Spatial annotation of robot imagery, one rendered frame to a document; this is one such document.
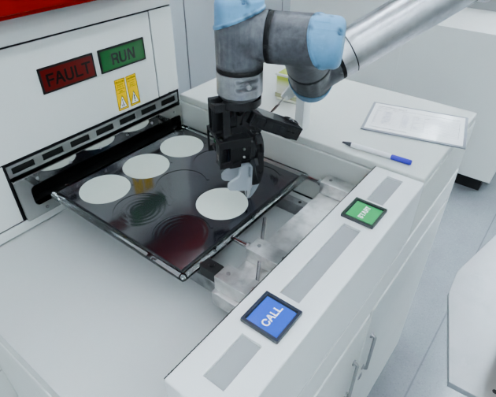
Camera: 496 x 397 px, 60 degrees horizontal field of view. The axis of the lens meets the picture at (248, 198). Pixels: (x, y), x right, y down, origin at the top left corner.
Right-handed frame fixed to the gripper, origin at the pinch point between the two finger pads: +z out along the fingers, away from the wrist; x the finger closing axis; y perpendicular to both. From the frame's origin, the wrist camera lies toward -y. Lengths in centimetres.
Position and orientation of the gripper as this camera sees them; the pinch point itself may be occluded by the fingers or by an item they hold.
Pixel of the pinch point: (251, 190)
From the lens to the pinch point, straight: 83.5
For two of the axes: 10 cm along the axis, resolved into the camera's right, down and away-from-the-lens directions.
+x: 3.7, 5.6, -7.4
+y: -9.3, 2.2, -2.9
